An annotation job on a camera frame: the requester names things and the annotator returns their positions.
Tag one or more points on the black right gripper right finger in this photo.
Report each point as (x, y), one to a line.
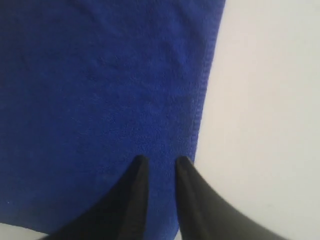
(204, 215)

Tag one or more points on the blue towel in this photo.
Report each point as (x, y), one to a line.
(86, 85)

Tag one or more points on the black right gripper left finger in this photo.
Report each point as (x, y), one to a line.
(120, 215)

